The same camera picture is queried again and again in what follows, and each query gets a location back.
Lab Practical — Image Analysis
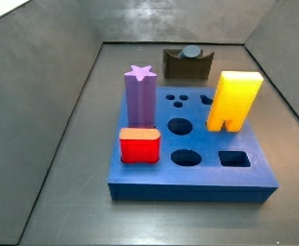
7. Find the blue foam shape board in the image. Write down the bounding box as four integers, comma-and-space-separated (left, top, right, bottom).
108, 86, 279, 203

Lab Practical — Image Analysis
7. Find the blue oval cylinder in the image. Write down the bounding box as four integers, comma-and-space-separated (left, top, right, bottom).
177, 45, 201, 59

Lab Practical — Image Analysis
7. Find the black curved fixture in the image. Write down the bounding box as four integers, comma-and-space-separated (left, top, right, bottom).
163, 49, 215, 79

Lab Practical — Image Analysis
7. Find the red block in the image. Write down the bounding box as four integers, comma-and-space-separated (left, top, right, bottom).
119, 128, 160, 163

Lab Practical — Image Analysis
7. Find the purple star peg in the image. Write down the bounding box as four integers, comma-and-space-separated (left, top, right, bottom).
124, 65, 156, 128

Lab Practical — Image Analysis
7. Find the yellow arch block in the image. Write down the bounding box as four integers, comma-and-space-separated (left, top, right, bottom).
207, 71, 263, 133

